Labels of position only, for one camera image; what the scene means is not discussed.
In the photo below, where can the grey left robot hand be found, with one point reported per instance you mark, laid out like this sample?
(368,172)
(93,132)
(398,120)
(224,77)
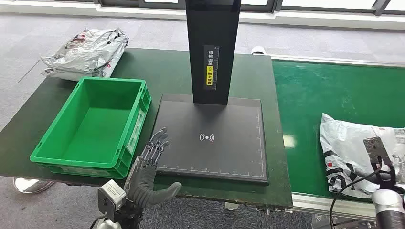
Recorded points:
(142,186)

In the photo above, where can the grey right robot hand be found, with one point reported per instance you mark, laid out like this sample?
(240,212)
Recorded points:
(399,167)

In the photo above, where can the white parcel black red print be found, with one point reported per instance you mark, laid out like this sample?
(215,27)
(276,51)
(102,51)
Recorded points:
(345,142)

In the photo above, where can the black inbound scanner machine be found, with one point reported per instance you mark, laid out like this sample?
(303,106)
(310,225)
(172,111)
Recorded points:
(208,151)

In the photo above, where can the green conveyor belt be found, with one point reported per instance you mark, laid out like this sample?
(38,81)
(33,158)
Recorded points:
(316,94)

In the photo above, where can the flat white parcel bag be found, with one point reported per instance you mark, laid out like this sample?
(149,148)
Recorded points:
(69,75)

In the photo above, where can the crumpled grey parcel bag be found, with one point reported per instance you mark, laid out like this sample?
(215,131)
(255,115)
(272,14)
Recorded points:
(88,47)

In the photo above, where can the green plastic crate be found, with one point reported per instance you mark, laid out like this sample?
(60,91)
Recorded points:
(95,136)

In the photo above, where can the chrome table foot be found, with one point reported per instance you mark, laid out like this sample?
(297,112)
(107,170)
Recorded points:
(31,186)

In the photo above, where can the dark green table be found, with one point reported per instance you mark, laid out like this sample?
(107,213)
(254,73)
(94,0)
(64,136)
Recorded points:
(164,72)

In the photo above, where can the black yellow label sticker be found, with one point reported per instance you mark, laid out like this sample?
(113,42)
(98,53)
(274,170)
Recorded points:
(211,68)

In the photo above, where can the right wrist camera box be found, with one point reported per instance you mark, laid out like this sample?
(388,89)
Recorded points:
(376,150)

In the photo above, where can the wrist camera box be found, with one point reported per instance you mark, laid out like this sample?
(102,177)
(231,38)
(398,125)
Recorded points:
(110,194)
(376,150)

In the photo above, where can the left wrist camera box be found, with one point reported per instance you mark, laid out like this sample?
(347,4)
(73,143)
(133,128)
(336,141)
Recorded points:
(110,194)

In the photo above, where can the aluminium conveyor frame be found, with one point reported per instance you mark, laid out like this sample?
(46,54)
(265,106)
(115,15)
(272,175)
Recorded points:
(316,204)

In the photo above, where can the dark window frame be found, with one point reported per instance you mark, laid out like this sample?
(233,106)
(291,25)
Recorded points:
(120,3)

